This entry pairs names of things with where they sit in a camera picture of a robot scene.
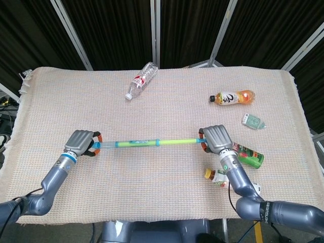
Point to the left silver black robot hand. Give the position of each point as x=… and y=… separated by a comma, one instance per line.
x=78, y=143

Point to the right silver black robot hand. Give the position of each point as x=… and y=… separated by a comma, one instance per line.
x=217, y=139

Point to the clear plastic tube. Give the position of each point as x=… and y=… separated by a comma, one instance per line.
x=107, y=145

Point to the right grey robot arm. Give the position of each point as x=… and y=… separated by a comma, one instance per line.
x=243, y=184

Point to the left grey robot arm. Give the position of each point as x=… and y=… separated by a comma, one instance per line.
x=50, y=184

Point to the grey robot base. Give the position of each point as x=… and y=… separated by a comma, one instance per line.
x=157, y=231

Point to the green chips can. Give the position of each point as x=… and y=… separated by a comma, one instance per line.
x=250, y=155

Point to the small green tissue packet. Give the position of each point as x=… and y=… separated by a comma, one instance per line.
x=251, y=121

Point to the white drink bottle yellow cap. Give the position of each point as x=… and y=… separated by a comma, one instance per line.
x=217, y=178

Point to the orange juice bottle black cap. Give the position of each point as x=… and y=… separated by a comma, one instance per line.
x=235, y=98

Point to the beige woven tablecloth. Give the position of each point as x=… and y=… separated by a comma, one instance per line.
x=152, y=177

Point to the clear plastic water bottle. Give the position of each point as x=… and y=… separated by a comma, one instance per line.
x=141, y=80

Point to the grey metal table leg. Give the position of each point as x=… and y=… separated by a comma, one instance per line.
x=225, y=230

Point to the dark folding screen panel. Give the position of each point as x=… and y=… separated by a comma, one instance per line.
x=187, y=30
x=265, y=30
x=25, y=38
x=311, y=83
x=114, y=30

